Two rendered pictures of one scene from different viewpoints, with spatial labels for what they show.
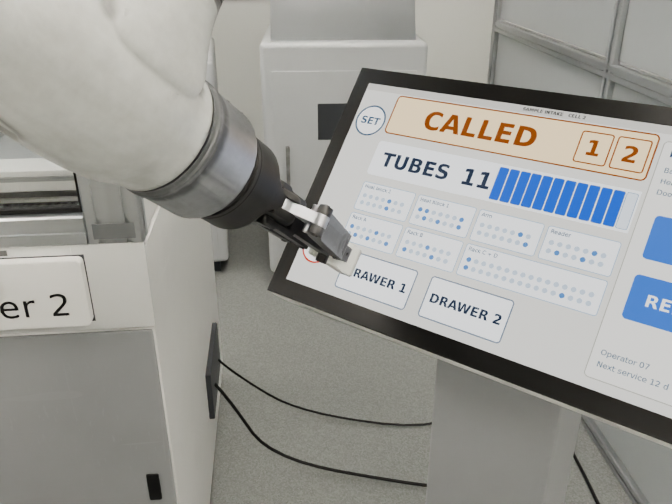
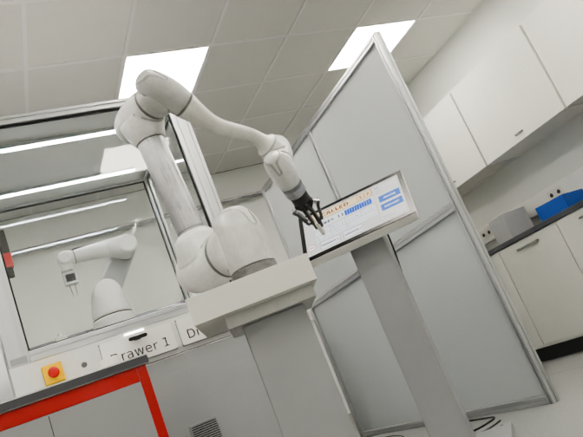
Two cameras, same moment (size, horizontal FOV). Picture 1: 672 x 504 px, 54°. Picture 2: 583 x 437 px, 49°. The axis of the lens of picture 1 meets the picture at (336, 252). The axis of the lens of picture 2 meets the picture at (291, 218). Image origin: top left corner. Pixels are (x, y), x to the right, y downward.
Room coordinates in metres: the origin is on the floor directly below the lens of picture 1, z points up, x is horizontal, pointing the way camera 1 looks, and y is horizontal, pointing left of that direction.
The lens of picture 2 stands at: (-1.81, 1.07, 0.49)
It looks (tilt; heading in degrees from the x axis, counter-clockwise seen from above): 14 degrees up; 338
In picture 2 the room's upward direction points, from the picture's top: 22 degrees counter-clockwise
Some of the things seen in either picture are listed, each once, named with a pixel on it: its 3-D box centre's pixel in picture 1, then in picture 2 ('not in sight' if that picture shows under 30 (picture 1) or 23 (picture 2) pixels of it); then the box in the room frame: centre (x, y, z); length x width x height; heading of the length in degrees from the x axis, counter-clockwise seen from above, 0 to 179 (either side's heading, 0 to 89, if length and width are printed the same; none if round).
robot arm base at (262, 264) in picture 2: not in sight; (262, 274); (0.15, 0.45, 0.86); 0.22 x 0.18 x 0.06; 81
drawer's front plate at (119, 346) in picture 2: not in sight; (139, 346); (0.81, 0.83, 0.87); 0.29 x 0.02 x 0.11; 96
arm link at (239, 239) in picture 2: not in sight; (239, 239); (0.16, 0.47, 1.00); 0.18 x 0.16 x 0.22; 30
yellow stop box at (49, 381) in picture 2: not in sight; (53, 374); (0.76, 1.15, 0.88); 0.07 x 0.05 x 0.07; 96
